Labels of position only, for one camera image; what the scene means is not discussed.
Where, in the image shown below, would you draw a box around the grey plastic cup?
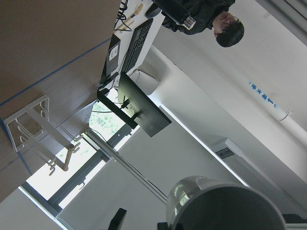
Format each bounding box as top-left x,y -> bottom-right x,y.
166,176 -> 286,230

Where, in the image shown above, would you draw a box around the black computer monitor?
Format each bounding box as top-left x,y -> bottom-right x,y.
97,72 -> 172,137

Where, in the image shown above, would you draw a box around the black box with label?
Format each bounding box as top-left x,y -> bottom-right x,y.
100,34 -> 120,84

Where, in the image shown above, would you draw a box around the black keyboard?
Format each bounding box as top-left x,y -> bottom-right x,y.
121,18 -> 153,73

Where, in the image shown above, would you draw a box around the black computer mouse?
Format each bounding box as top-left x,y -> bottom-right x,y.
145,3 -> 162,19

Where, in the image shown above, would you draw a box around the black water bottle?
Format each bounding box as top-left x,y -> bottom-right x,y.
153,0 -> 196,30

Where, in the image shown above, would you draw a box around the person in black jacket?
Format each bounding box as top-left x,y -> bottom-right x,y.
162,0 -> 245,47

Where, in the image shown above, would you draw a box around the grey aluminium frame post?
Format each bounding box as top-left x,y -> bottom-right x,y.
84,128 -> 167,204

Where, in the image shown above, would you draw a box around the white wire cup rack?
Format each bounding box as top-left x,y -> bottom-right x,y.
3,95 -> 83,175

